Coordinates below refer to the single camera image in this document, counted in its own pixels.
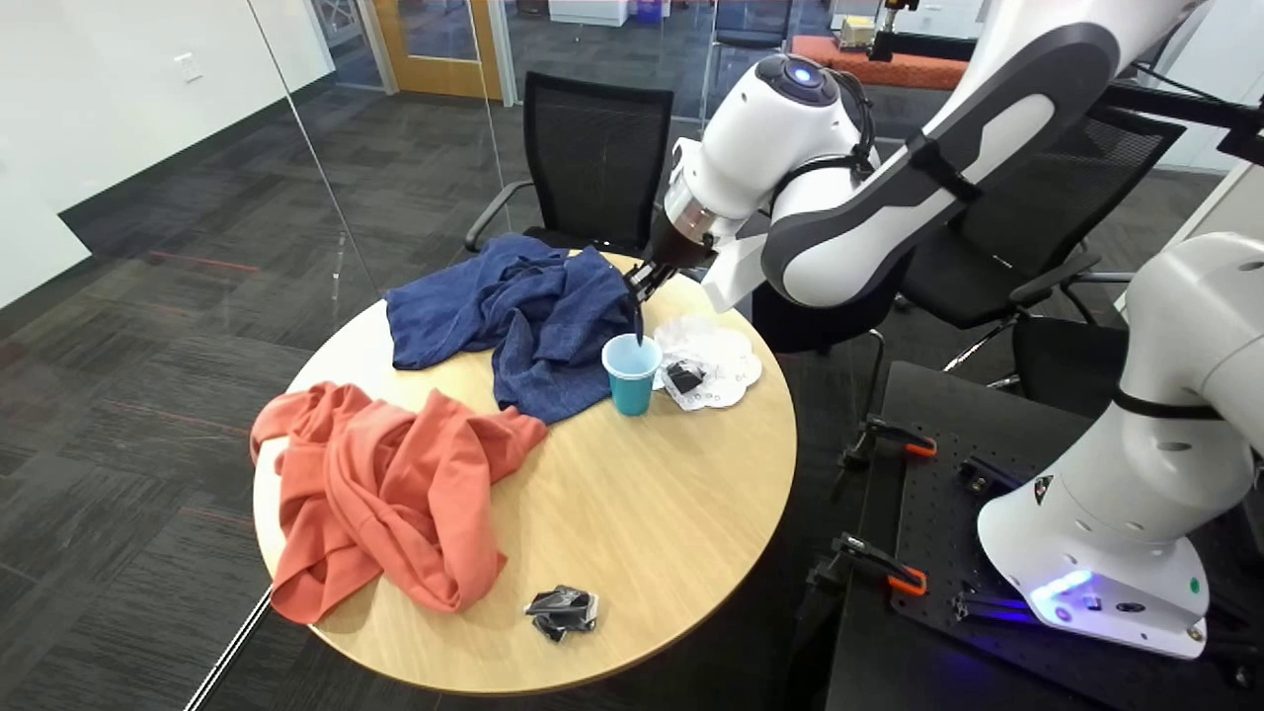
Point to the small black folded object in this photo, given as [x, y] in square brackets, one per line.
[684, 378]

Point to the orange black clamp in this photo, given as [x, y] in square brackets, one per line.
[863, 556]
[880, 433]

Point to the round wooden table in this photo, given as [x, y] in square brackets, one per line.
[661, 520]

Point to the orange cloth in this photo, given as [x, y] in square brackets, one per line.
[372, 490]

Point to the light blue plastic cup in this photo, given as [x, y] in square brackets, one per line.
[630, 359]

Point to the black office chair right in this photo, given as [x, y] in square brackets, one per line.
[1030, 232]

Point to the orange black clamp lower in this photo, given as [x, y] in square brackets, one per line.
[863, 556]

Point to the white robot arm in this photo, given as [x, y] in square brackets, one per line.
[783, 190]

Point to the white paper doily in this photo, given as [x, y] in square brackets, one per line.
[721, 353]

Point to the orange black clamp upper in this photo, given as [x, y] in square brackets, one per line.
[880, 433]

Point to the black mesh office chair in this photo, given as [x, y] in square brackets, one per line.
[594, 165]

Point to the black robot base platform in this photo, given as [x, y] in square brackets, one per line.
[1070, 560]

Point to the dark blue cloth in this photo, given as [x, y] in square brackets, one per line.
[536, 309]

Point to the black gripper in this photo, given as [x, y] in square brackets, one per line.
[665, 254]

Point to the black crumpled binder clip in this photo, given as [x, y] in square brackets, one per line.
[564, 612]

